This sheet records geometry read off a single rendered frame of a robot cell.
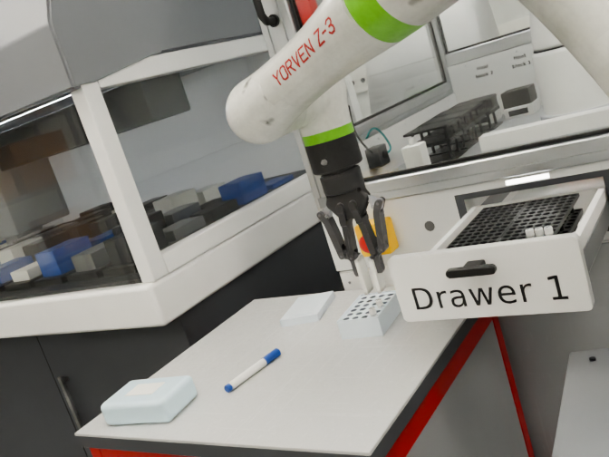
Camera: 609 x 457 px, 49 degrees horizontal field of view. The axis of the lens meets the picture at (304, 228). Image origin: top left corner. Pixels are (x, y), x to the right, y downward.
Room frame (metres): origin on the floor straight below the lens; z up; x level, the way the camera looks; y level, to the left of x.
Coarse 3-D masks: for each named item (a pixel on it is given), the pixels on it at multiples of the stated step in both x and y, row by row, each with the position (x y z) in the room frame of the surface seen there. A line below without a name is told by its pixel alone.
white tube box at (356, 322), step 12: (360, 300) 1.25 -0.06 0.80; (372, 300) 1.23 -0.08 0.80; (384, 300) 1.21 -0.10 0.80; (396, 300) 1.21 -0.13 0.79; (348, 312) 1.21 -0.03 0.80; (360, 312) 1.19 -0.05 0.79; (384, 312) 1.16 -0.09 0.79; (396, 312) 1.20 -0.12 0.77; (348, 324) 1.16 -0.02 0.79; (360, 324) 1.15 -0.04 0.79; (372, 324) 1.14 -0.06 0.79; (384, 324) 1.15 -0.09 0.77; (348, 336) 1.16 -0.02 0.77; (360, 336) 1.15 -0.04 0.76
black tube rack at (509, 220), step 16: (496, 208) 1.21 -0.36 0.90; (512, 208) 1.19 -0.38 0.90; (528, 208) 1.16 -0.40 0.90; (544, 208) 1.12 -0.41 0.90; (560, 208) 1.09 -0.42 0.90; (480, 224) 1.14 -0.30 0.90; (496, 224) 1.11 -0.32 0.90; (512, 224) 1.08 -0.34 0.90; (528, 224) 1.05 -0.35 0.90; (544, 224) 1.03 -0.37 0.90; (560, 224) 1.01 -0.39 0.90; (576, 224) 1.09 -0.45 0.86; (464, 240) 1.08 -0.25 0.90; (480, 240) 1.05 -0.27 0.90
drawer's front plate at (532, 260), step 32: (416, 256) 0.99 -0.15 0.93; (448, 256) 0.96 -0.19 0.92; (480, 256) 0.93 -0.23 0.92; (512, 256) 0.90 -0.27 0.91; (544, 256) 0.88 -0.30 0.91; (576, 256) 0.85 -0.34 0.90; (448, 288) 0.96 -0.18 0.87; (544, 288) 0.88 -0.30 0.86; (576, 288) 0.86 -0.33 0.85; (416, 320) 1.00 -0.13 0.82
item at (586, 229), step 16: (576, 192) 1.17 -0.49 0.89; (592, 192) 1.16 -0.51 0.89; (480, 208) 1.28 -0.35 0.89; (576, 208) 1.18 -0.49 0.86; (592, 208) 1.05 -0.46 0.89; (608, 208) 1.13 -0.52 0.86; (464, 224) 1.22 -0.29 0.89; (592, 224) 1.01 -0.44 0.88; (608, 224) 1.10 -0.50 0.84; (448, 240) 1.14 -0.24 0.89; (592, 240) 0.98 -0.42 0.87; (592, 256) 0.97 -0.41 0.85
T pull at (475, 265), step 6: (468, 264) 0.92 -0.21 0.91; (474, 264) 0.91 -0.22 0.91; (480, 264) 0.91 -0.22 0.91; (486, 264) 0.90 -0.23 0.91; (492, 264) 0.89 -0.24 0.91; (450, 270) 0.92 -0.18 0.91; (456, 270) 0.91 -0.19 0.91; (462, 270) 0.91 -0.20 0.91; (468, 270) 0.90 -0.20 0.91; (474, 270) 0.90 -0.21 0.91; (480, 270) 0.89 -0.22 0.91; (486, 270) 0.89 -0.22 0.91; (492, 270) 0.88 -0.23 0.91; (450, 276) 0.92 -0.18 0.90; (456, 276) 0.92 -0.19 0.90; (462, 276) 0.91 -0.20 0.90; (468, 276) 0.91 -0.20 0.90; (474, 276) 0.90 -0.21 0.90
